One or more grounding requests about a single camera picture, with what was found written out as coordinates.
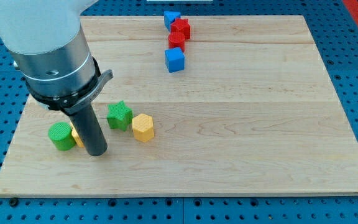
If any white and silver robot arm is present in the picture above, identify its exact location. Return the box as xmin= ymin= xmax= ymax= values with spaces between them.
xmin=0 ymin=0 xmax=112 ymax=116

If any yellow hexagon block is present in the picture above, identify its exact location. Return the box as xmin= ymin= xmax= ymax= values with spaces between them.
xmin=132 ymin=114 xmax=154 ymax=142

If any wooden board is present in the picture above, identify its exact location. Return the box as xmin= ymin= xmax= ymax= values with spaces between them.
xmin=0 ymin=16 xmax=358 ymax=198

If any blue cube block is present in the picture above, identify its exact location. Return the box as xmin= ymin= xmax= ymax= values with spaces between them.
xmin=164 ymin=47 xmax=185 ymax=73

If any green star block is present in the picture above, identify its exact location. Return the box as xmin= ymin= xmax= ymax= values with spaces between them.
xmin=106 ymin=101 xmax=133 ymax=131

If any red cylinder block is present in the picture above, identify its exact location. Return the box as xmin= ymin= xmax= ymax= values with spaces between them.
xmin=168 ymin=32 xmax=186 ymax=52

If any red star block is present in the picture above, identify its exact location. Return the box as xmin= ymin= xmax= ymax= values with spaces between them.
xmin=170 ymin=18 xmax=191 ymax=40

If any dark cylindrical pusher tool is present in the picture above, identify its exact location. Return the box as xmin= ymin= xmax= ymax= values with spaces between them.
xmin=69 ymin=104 xmax=108 ymax=156

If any blue triangle block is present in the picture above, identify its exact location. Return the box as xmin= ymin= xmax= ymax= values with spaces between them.
xmin=163 ymin=11 xmax=181 ymax=31

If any yellow block behind pusher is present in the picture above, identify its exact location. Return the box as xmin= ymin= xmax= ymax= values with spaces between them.
xmin=70 ymin=123 xmax=85 ymax=147

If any green cylinder block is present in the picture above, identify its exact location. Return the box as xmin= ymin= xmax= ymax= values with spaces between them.
xmin=48 ymin=122 xmax=76 ymax=151

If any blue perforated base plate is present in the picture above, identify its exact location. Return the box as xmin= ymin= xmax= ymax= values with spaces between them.
xmin=0 ymin=0 xmax=358 ymax=223

